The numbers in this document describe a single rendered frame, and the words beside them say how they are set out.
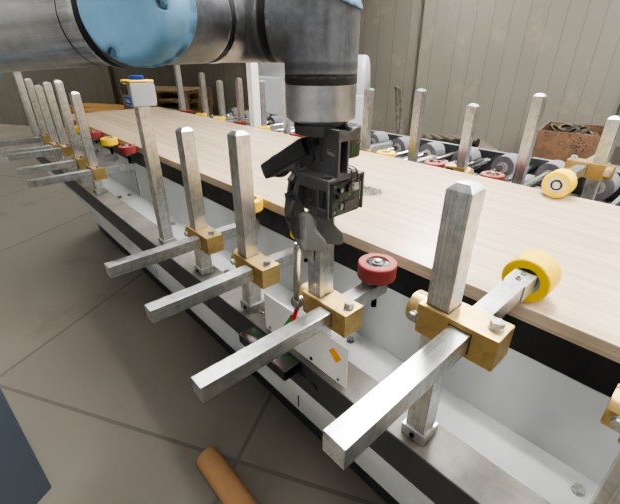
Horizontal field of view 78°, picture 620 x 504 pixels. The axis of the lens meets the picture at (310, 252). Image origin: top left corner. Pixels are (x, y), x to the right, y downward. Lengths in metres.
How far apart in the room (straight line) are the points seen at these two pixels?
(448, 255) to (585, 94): 5.72
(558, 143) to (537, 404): 4.43
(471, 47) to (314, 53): 5.49
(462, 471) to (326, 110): 0.58
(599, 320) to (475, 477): 0.32
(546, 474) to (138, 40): 0.88
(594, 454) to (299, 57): 0.79
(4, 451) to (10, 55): 1.19
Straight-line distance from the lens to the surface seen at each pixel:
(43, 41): 0.51
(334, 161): 0.49
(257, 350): 0.64
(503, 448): 0.89
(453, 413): 0.91
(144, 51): 0.40
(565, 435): 0.88
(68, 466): 1.75
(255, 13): 0.50
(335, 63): 0.48
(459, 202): 0.49
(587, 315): 0.79
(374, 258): 0.81
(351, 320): 0.71
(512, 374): 0.85
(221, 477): 1.45
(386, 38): 5.99
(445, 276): 0.53
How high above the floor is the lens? 1.28
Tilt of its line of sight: 27 degrees down
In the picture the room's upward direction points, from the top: straight up
